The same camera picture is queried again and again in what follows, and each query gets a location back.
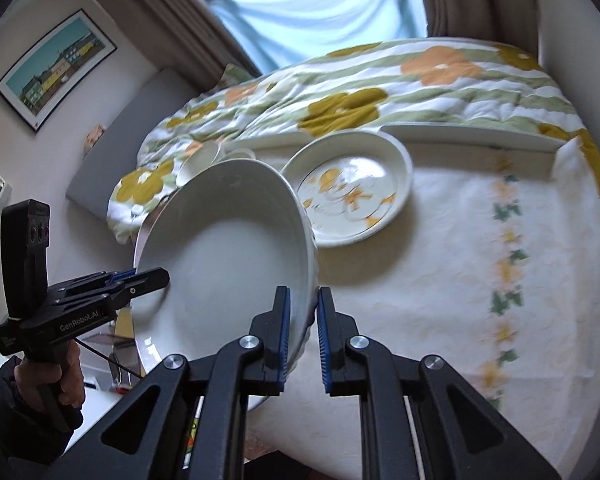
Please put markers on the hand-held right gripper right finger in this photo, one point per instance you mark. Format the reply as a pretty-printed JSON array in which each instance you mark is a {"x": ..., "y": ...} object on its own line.
[{"x": 324, "y": 345}]

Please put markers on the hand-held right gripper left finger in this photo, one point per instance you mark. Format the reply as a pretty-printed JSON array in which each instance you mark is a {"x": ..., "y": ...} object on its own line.
[{"x": 282, "y": 345}]

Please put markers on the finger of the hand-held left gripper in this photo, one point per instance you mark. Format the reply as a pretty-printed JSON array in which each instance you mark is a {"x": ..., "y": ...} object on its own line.
[
  {"x": 147, "y": 282},
  {"x": 100, "y": 280}
]

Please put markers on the large white ribbed dish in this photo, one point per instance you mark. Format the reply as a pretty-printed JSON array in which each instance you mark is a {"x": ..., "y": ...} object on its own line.
[{"x": 230, "y": 260}]

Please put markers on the person's left hand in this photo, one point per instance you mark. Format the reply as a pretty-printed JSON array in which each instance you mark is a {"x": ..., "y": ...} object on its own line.
[{"x": 67, "y": 385}]

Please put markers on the small white cup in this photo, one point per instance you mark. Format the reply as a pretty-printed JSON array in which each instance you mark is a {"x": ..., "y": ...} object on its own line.
[{"x": 197, "y": 162}]

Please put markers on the grey headboard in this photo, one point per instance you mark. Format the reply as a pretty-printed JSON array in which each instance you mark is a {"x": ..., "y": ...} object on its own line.
[{"x": 125, "y": 140}]

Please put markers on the cream floral tablecloth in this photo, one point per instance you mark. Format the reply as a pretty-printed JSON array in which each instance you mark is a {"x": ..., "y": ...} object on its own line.
[{"x": 445, "y": 270}]

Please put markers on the white plate with orange flowers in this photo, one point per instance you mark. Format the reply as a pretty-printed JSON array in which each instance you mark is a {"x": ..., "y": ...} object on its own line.
[{"x": 350, "y": 195}]

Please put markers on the floral striped duvet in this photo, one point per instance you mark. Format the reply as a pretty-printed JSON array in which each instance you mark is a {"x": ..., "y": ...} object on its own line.
[{"x": 330, "y": 90}]

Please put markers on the brown curtain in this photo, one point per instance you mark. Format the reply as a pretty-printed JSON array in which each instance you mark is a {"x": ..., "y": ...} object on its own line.
[
  {"x": 470, "y": 0},
  {"x": 180, "y": 15}
]

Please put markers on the light blue curtain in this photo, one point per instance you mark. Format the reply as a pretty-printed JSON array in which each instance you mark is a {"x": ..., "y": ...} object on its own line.
[{"x": 320, "y": 15}]

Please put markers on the small wall ornament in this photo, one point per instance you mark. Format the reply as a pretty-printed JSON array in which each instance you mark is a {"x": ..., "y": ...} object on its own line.
[{"x": 94, "y": 136}]

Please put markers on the framed wall poster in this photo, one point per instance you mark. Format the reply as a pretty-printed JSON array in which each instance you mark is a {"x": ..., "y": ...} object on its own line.
[{"x": 55, "y": 67}]

